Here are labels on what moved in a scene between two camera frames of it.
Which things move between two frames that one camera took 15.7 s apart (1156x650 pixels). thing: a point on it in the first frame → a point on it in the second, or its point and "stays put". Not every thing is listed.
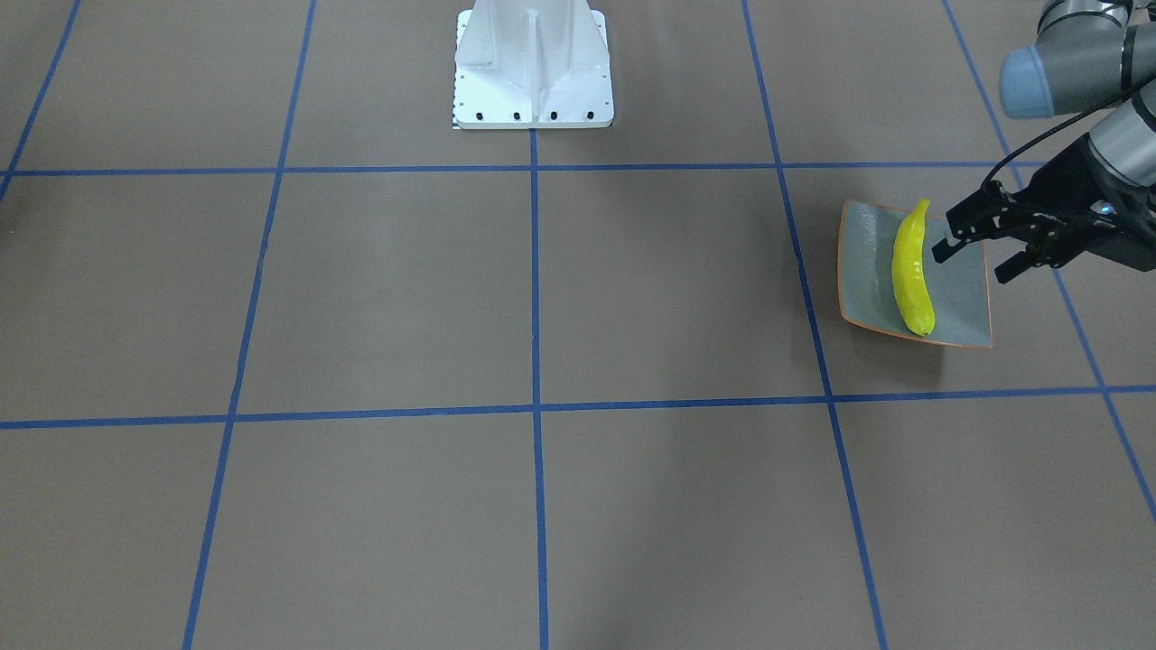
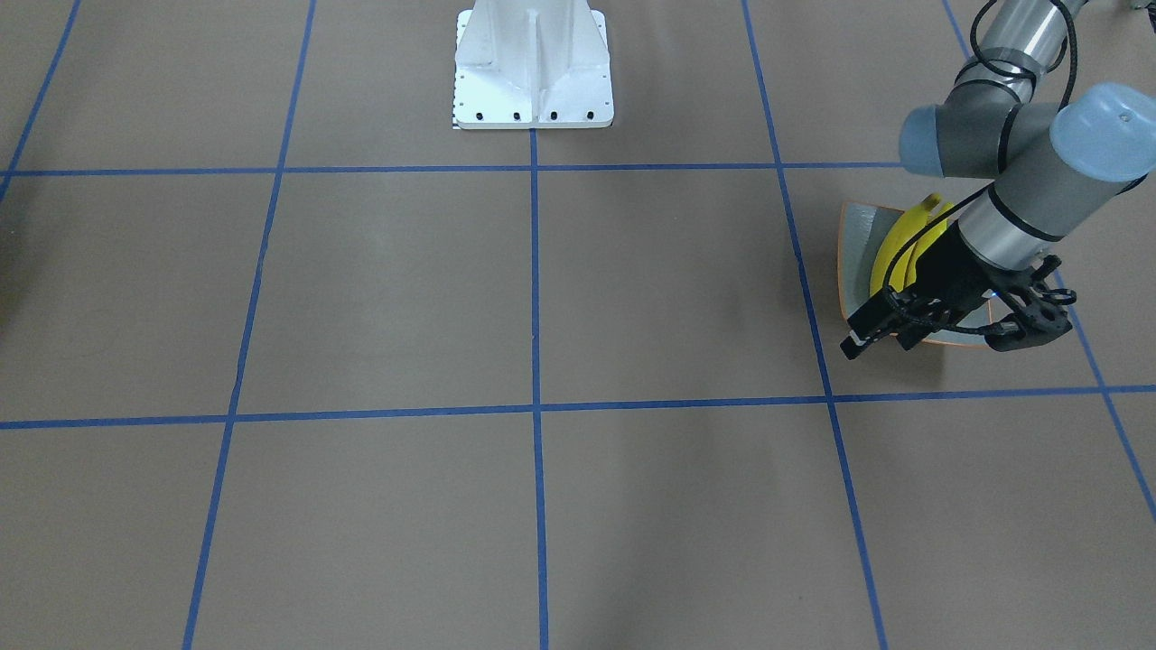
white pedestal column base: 532,64 stays put
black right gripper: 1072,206 → 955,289
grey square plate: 958,285 stays put
